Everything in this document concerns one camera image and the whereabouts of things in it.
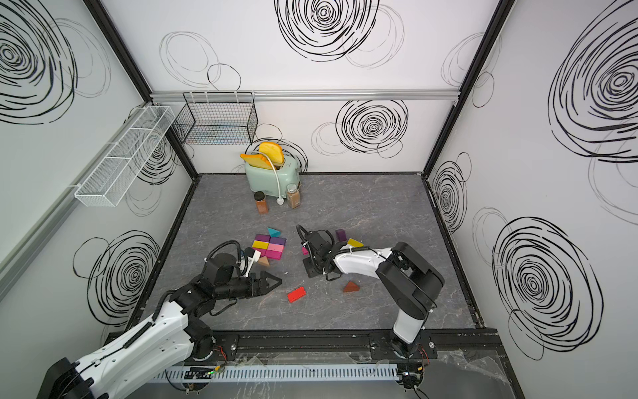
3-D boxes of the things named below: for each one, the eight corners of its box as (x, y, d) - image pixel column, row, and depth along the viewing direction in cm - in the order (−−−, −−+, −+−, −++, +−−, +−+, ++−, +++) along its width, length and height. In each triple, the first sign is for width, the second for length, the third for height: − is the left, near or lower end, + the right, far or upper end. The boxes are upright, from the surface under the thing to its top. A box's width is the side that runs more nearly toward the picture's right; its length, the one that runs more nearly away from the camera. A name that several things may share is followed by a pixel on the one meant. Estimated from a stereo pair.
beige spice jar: (289, 208, 110) (286, 193, 102) (290, 198, 113) (287, 183, 105) (300, 208, 110) (298, 193, 102) (300, 198, 113) (299, 183, 105)
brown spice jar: (257, 213, 107) (252, 200, 100) (259, 204, 110) (254, 191, 103) (267, 213, 107) (263, 200, 100) (269, 204, 110) (265, 191, 103)
